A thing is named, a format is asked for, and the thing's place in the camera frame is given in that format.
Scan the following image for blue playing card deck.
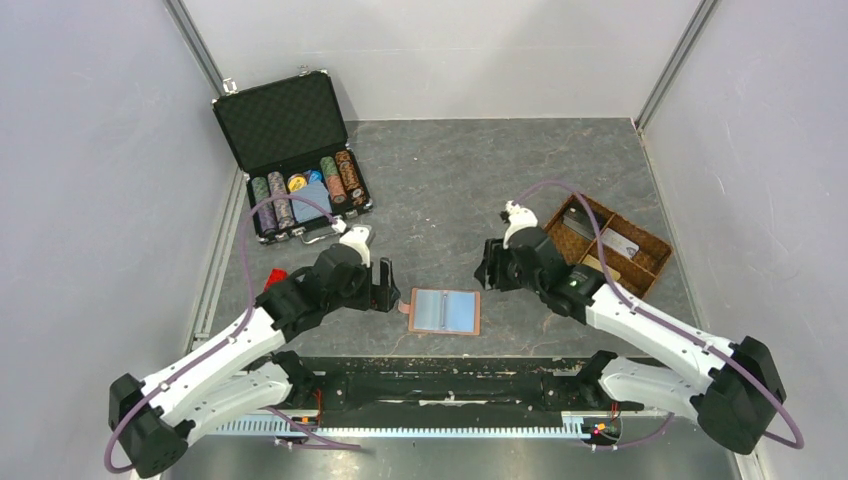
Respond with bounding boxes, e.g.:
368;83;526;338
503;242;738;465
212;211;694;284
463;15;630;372
290;182;332;223

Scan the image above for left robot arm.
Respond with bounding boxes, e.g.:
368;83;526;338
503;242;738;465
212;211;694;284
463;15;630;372
103;237;400;479

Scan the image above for white card in basket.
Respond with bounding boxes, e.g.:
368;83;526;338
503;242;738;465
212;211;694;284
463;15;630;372
600;228;640;260

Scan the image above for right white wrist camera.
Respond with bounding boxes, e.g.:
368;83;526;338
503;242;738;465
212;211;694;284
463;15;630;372
503;200;538;249

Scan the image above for brown wicker divided basket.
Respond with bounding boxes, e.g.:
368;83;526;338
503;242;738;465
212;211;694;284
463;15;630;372
545;195;673;298

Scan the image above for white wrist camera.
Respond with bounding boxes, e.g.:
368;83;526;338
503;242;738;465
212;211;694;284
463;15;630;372
503;200;538;249
332;220;373;267

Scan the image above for brown orange chip stack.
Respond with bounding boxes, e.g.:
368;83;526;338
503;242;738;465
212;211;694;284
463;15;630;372
335;150;366;206

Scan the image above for red blue toy block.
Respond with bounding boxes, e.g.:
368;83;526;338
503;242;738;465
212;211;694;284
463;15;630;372
263;268;288;292

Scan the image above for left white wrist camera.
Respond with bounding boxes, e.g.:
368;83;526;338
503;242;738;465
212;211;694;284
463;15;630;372
332;220;373;267

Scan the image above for grey purple chip stack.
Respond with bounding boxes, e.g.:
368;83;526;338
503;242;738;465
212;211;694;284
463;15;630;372
267;171;294;228

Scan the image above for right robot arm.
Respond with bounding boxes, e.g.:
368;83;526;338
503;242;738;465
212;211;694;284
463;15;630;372
474;227;786;455

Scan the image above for brown leather card holder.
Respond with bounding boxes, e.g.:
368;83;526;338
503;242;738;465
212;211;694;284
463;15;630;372
397;288;481;336

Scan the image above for black poker chip case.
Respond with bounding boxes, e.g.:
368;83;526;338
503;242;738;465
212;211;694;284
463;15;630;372
212;70;374;245

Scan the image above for gold card in basket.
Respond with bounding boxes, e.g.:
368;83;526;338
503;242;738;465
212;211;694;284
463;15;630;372
581;255;621;281

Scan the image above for green red chip stack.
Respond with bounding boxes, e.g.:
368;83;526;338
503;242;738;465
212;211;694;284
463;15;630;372
320;156;347;204

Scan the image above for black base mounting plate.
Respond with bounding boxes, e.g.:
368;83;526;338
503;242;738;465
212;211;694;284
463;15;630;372
275;356;643;429

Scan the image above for green purple chip stack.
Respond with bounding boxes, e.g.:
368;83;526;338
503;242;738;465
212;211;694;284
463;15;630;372
250;177;277;234

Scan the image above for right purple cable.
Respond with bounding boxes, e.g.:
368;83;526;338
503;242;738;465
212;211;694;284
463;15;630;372
513;180;806;452

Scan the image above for dark card in basket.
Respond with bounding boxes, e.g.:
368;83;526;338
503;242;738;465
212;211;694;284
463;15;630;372
562;204;596;241

